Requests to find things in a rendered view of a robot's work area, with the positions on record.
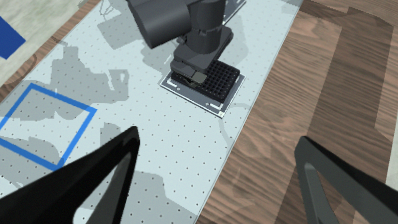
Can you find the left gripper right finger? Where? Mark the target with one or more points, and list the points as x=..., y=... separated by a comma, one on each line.
x=374, y=200

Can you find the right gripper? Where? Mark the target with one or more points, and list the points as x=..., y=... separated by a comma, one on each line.
x=199, y=48

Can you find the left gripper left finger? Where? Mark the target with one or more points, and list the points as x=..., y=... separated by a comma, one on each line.
x=55, y=197

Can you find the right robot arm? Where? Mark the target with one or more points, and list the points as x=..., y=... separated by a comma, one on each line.
x=160, y=21

